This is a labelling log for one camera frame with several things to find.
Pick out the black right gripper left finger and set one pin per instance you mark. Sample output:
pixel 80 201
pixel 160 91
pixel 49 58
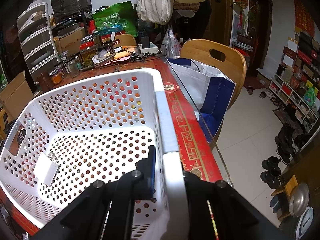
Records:
pixel 119 197

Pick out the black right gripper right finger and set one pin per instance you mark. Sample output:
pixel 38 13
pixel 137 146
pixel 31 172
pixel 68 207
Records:
pixel 217 211

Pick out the white perforated plastic basket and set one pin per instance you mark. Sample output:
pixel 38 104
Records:
pixel 98 128

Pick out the white charger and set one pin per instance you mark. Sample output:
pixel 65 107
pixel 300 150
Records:
pixel 46 168

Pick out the black sandals pair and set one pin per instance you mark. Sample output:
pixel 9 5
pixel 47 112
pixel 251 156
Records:
pixel 271 172

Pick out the metal pot lid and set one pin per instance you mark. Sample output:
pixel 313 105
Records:
pixel 299 199

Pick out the red square paper sticker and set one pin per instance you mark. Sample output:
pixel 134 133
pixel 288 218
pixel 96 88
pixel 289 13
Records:
pixel 170 87

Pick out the blue and white paper bag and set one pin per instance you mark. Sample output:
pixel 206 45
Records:
pixel 207 89

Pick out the white shoe shelf unit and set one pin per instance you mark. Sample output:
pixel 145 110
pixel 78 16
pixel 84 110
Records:
pixel 305 115

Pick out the small jar orange contents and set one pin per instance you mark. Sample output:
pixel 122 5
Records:
pixel 56 77

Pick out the white power strip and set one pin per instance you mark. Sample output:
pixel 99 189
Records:
pixel 152 49

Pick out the glass jar with red lid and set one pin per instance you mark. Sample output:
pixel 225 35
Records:
pixel 87 52

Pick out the cardboard box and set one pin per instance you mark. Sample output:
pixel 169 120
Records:
pixel 16 96

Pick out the green shopping bag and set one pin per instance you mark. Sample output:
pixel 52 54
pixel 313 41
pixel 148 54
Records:
pixel 116 18

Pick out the beige canvas tote bag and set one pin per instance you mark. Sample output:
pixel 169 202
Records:
pixel 155 11

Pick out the white plastic drawer unit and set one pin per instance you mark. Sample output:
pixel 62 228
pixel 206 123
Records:
pixel 36 39

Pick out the black bag on shelf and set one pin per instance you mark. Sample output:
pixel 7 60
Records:
pixel 63 9

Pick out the wooden chair with handle hole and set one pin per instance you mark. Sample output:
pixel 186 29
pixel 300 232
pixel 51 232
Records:
pixel 222 57

